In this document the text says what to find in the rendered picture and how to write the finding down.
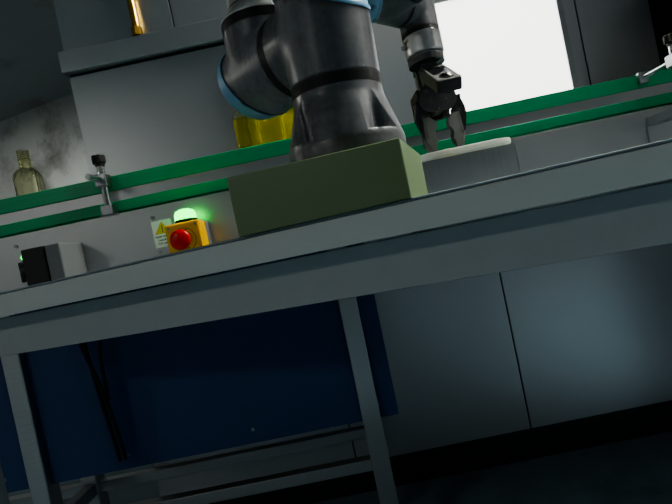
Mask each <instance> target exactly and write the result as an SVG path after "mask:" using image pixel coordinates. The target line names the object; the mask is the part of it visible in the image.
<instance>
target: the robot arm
mask: <svg viewBox="0 0 672 504"><path fill-rule="evenodd" d="M226 3H227V8H228V13H227V14H226V15H225V17H224V18H223V19H222V21H221V31H222V36H223V41H224V46H225V51H226V54H225V55H224V56H223V57H222V58H221V60H220V63H219V66H218V70H217V80H218V84H219V87H220V90H221V92H222V94H223V96H224V97H225V99H226V100H227V102H228V103H229V104H230V105H231V106H232V107H234V108H235V109H236V110H237V111H239V113H241V114H242V115H244V116H246V117H249V118H252V119H257V120H266V119H270V118H273V117H275V116H280V115H283V114H285V113H286V112H288V111H289V110H290V109H291V108H293V107H294V118H293V127H292V135H291V144H290V152H289V158H290V163H292V162H296V161H301V160H305V159H309V158H313V157H318V156H322V155H326V154H331V153H335V152H339V151H344V150H348V149H352V148H356V147H361V146H365V145H369V144H374V143H378V142H382V141H386V140H391V139H395V138H399V139H401V140H402V141H403V142H405V143H406V137H405V133H404V131H403V129H402V127H401V125H400V123H399V121H398V119H397V117H396V115H395V113H394V112H393V110H392V108H391V106H390V104H389V102H388V100H387V98H386V96H385V94H384V91H383V87H382V81H381V76H380V69H379V63H378V58H377V52H376V46H375V40H374V34H373V29H372V23H377V24H381V25H386V26H390V27H395V28H399V29H400V32H401V37H402V42H403V45H404V46H402V47H401V50H402V51H405V55H406V60H407V62H408V66H409V71H410V72H413V77H414V78H416V82H417V87H418V90H416V91H415V93H414V95H413V97H412V99H411V100H410V102H411V107H412V112H413V117H414V122H415V125H416V127H417V128H418V130H419V132H420V133H421V135H422V140H423V147H424V149H425V150H427V152H428V153H431V152H436V151H439V150H438V147H437V143H438V140H437V138H436V135H435V133H436V129H437V122H436V121H439V120H443V119H444V118H448V119H447V120H446V125H447V128H449V129H450V131H451V133H450V136H451V140H452V143H453V144H455V147H459V146H464V144H465V130H466V108H465V105H464V103H463V101H462V100H461V97H460V94H456V93H455V90H459V89H461V88H462V76H461V75H460V74H458V73H456V72H455V71H453V70H452V69H450V68H449V67H447V66H445V65H444V64H442V63H443V62H444V61H445V58H444V53H443V52H444V46H443V41H442V37H441V32H440V29H439V24H438V19H437V14H436V9H435V4H434V0H226ZM413 106H414V108H413ZM450 109H451V110H450ZM414 111H415V113H414ZM450 111H451V114H450ZM406 144H407V143H406Z"/></svg>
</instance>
